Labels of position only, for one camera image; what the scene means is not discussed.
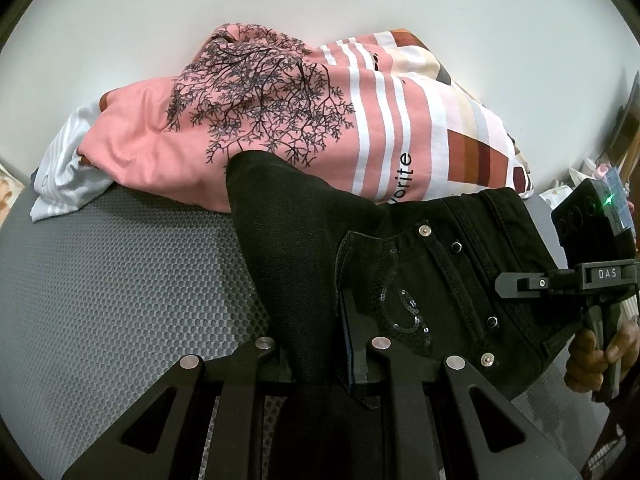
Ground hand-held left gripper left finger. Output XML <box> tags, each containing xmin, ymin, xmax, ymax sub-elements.
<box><xmin>60</xmin><ymin>336</ymin><xmax>296</xmax><ymax>480</ymax></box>

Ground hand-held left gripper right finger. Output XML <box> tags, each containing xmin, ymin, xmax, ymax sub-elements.
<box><xmin>340</xmin><ymin>287</ymin><xmax>584</xmax><ymax>480</ymax></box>

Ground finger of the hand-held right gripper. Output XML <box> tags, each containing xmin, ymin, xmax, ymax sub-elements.
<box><xmin>494</xmin><ymin>269</ymin><xmax>580</xmax><ymax>301</ymax></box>

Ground black pants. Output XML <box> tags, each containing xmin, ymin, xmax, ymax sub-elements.
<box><xmin>225</xmin><ymin>150</ymin><xmax>596</xmax><ymax>480</ymax></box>

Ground person's right hand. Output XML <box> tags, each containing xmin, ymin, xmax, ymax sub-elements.
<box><xmin>564</xmin><ymin>316</ymin><xmax>640</xmax><ymax>394</ymax></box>

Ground white floral cloth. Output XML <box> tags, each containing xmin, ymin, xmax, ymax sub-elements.
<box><xmin>544</xmin><ymin>157</ymin><xmax>601</xmax><ymax>211</ymax></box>

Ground grey mesh mat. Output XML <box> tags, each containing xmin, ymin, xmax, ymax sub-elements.
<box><xmin>0</xmin><ymin>180</ymin><xmax>613</xmax><ymax>480</ymax></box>

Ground pink tree-print shirt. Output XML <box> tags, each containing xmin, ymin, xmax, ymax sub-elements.
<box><xmin>77</xmin><ymin>22</ymin><xmax>537</xmax><ymax>216</ymax></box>

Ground pale striped cloth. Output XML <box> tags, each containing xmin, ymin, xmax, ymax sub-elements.
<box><xmin>29</xmin><ymin>97</ymin><xmax>121</xmax><ymax>223</ymax></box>

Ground floral pillow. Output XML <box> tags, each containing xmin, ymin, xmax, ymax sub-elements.
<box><xmin>0</xmin><ymin>167</ymin><xmax>27</xmax><ymax>213</ymax></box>

